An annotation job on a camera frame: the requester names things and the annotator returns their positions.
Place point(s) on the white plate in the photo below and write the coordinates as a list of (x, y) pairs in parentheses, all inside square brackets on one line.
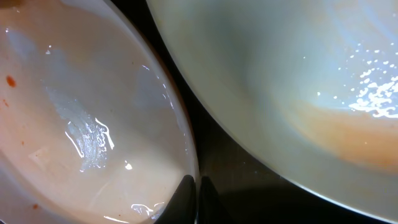
[(92, 127), (309, 88)]

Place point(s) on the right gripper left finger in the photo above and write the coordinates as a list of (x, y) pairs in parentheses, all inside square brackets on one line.
[(181, 209)]

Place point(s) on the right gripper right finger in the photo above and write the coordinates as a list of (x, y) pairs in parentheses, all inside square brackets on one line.
[(210, 208)]

